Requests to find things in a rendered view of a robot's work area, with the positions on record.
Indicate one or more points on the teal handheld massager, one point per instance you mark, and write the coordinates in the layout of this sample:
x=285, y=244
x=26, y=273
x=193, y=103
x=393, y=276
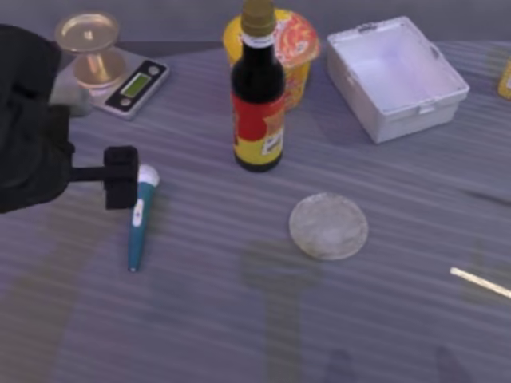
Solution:
x=137, y=223

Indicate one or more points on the silver digital kitchen scale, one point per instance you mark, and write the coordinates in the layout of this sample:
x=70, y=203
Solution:
x=135, y=85

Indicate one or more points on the golden metal spool stand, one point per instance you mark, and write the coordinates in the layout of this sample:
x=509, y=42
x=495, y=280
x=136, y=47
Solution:
x=88, y=32

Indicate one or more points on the dark soy sauce bottle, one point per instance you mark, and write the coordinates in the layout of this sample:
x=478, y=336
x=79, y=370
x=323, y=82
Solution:
x=257, y=99

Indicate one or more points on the grey-blue striped tablecloth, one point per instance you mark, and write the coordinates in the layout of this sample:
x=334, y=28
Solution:
x=239, y=319

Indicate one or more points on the yellow instant noodle cup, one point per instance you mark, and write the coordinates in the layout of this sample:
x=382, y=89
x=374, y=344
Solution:
x=298, y=48

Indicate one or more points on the round clear glass coaster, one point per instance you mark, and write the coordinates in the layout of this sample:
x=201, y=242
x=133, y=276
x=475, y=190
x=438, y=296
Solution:
x=328, y=226

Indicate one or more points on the white plastic storage box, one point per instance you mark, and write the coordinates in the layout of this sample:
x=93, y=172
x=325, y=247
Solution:
x=399, y=72

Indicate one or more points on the thin white stick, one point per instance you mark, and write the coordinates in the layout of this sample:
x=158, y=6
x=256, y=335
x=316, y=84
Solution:
x=479, y=282

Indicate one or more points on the yellow packaged item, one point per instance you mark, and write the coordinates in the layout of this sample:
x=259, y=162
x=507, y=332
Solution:
x=505, y=80

